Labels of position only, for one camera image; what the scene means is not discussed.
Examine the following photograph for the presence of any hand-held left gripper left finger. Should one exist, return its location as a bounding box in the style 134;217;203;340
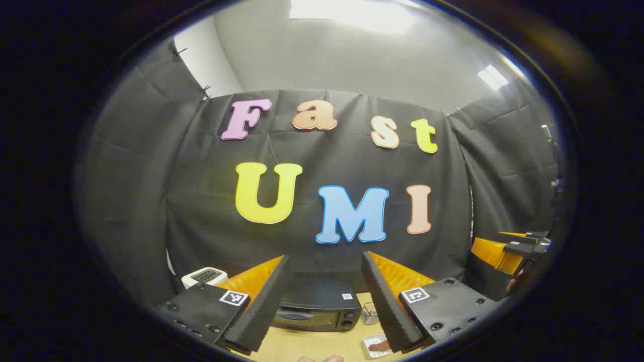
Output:
151;254;292;353

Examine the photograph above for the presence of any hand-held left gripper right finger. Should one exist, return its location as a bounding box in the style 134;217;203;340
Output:
360;250;503;353

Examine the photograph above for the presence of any black electric oven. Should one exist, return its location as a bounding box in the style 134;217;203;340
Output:
271;271;364;332

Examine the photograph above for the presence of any white rectangular tray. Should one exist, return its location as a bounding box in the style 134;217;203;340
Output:
361;333;394;360

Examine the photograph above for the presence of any white toaster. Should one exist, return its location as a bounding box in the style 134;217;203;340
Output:
181;266;228;290

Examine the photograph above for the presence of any small ceiling light panel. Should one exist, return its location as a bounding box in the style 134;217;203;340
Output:
477;64;510;91

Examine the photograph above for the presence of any black backdrop cloth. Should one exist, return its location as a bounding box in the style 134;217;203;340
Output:
78;38;567;307

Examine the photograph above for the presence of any large ceiling light panel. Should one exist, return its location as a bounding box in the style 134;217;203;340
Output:
289;0;416;35

